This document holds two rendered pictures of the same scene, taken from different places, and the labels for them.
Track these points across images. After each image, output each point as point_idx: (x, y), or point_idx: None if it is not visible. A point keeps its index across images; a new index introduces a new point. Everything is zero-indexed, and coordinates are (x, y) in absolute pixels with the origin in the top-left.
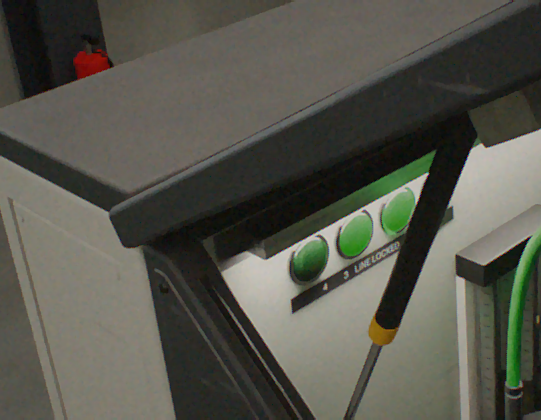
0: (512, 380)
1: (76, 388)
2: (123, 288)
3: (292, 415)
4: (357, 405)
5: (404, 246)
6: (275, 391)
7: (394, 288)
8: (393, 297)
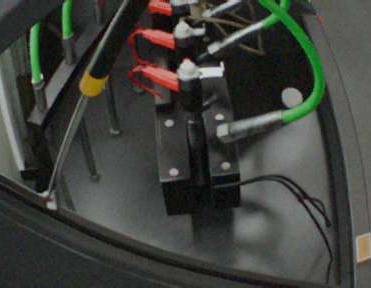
0: (38, 76)
1: None
2: None
3: (22, 199)
4: (66, 158)
5: (133, 6)
6: (5, 190)
7: (119, 41)
8: (117, 48)
